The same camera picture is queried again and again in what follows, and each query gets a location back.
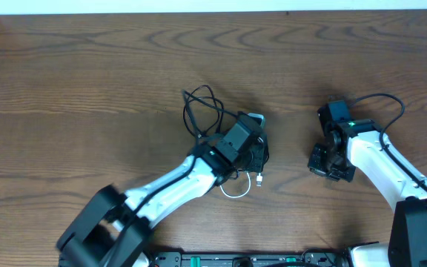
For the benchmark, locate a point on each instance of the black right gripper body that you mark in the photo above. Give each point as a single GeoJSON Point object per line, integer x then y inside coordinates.
{"type": "Point", "coordinates": [318, 159]}

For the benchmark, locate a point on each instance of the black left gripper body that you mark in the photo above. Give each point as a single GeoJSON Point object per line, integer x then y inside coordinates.
{"type": "Point", "coordinates": [257, 159]}

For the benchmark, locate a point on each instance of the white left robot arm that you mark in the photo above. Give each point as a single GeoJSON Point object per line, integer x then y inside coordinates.
{"type": "Point", "coordinates": [114, 228]}

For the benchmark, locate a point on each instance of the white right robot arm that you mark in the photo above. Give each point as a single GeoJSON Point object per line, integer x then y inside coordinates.
{"type": "Point", "coordinates": [352, 145]}

